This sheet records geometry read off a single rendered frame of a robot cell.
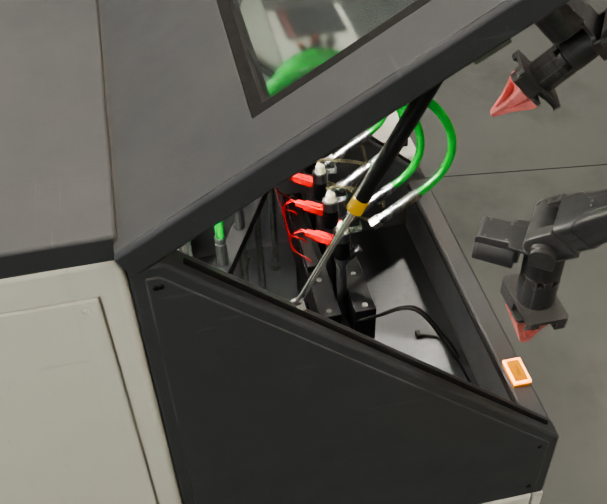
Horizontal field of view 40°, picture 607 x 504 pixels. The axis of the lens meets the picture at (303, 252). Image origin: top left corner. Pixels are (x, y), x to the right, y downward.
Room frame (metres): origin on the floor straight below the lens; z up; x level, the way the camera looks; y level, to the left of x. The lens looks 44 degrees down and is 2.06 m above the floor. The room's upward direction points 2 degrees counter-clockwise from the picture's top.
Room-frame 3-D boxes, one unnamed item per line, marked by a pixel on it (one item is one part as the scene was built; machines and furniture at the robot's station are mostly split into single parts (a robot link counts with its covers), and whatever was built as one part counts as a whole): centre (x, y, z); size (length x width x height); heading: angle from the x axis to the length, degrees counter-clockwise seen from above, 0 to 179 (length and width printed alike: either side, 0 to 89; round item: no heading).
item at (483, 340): (1.07, -0.30, 0.87); 0.62 x 0.04 x 0.16; 11
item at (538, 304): (0.85, -0.34, 1.16); 0.10 x 0.07 x 0.07; 10
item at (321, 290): (1.14, -0.04, 0.91); 0.34 x 0.10 x 0.15; 11
